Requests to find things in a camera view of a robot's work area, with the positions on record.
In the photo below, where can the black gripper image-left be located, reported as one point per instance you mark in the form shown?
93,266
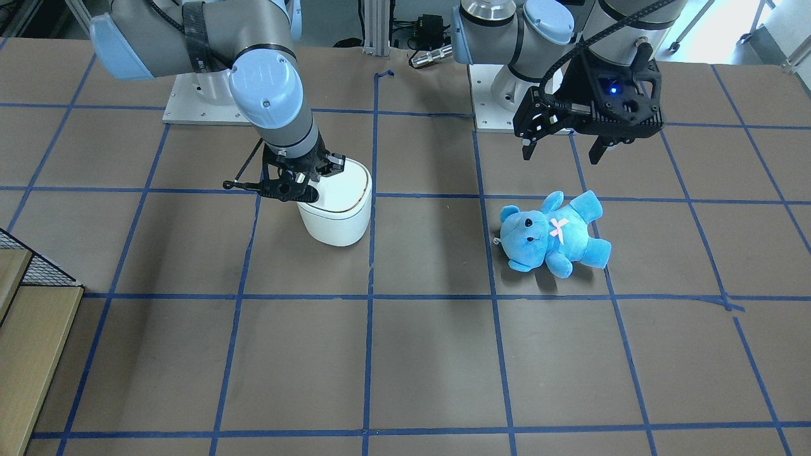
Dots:
315,166

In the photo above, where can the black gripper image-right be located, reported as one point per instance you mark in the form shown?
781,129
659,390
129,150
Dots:
580,85

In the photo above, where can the white trash can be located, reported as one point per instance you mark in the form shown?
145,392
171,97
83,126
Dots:
342,213

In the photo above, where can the blue teddy bear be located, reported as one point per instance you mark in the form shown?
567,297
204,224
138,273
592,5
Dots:
556,235

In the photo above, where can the silver metal connector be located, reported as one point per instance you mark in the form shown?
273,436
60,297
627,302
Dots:
424,58

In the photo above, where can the black power adapter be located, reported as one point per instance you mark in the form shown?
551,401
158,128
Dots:
429,27

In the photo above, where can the wooden shelf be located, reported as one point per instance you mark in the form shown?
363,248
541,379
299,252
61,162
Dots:
36,321

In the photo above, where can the black gripper cable image-right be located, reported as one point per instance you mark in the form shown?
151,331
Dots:
632,20

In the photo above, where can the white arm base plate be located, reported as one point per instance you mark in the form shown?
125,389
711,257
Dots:
203,100
496,95

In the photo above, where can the black gripper cable image-left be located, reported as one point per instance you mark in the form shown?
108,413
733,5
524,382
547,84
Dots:
244,171

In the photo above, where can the aluminium frame post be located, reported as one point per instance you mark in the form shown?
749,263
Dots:
376,27

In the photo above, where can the black wire mesh basket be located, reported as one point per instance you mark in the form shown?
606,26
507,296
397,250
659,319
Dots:
40,271

